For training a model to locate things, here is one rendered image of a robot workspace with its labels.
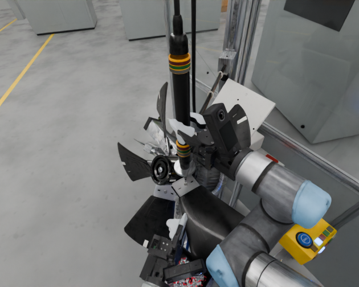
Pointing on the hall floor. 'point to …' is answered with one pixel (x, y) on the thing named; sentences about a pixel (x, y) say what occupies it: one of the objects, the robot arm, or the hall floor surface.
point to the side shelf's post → (235, 194)
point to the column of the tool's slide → (235, 33)
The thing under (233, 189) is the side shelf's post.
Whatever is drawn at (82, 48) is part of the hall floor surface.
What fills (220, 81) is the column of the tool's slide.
